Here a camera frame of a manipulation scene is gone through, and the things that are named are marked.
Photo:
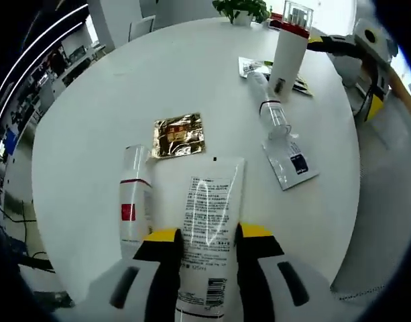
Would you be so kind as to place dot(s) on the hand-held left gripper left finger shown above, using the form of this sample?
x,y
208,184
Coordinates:
x,y
141,285

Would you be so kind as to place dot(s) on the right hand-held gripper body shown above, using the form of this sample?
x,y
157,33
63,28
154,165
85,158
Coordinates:
x,y
376,43

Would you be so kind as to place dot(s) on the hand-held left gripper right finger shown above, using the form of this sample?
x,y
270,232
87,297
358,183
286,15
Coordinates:
x,y
269,285

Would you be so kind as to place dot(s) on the white skincare bottle red collar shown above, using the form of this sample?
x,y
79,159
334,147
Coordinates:
x,y
289,57

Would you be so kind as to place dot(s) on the white skincare bottle red label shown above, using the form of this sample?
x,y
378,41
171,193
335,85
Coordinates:
x,y
134,201

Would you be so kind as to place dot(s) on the large silver green skincare sachet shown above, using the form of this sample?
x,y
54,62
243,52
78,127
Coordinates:
x,y
250,67

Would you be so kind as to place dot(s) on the white skincare tube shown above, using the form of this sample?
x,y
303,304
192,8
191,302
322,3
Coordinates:
x,y
210,201

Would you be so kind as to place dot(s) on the clear silver sachet packet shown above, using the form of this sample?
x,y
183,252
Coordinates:
x,y
292,167

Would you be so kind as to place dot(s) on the gold foil skincare sachet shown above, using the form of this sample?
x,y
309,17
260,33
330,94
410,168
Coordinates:
x,y
178,135

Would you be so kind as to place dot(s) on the red box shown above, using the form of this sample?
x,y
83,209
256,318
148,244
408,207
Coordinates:
x,y
275,15

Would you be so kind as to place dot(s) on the potted green plant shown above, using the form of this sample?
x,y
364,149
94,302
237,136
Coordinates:
x,y
242,8

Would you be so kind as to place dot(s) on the blue box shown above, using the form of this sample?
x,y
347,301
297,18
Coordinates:
x,y
11,142

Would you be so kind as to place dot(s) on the white office chair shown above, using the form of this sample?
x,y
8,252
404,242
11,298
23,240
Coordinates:
x,y
141,28

